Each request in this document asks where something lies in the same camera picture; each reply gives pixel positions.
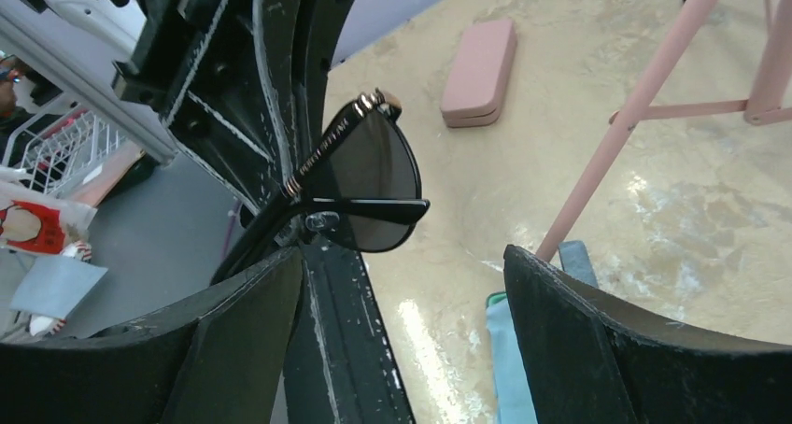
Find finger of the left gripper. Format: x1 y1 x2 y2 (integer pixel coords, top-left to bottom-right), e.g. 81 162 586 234
113 0 305 212
284 0 415 423

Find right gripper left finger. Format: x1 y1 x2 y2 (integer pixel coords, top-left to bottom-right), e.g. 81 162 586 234
1 248 304 423

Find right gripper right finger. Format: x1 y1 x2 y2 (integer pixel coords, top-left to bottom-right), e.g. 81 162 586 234
503 245 791 423

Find blue glasses case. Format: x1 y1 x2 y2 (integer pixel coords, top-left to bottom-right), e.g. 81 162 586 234
530 240 599 302

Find black sunglasses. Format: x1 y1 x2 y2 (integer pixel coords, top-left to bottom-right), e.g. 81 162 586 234
211 89 431 283

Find pink glasses case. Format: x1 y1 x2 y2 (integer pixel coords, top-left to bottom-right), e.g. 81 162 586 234
440 18 517 128

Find grey paper sheet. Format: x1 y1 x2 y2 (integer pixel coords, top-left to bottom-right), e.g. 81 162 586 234
9 255 108 319

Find red white packaging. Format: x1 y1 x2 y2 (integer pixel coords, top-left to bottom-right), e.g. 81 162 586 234
1 166 96 261

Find pink music stand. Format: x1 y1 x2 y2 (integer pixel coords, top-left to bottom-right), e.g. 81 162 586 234
534 0 792 263

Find aluminium frame rail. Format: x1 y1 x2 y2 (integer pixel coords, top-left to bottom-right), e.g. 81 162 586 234
1 0 177 163

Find white wire basket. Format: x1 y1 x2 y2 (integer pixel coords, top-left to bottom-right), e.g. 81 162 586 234
1 109 128 197

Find person outside enclosure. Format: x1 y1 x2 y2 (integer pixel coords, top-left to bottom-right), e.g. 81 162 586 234
1 54 64 167

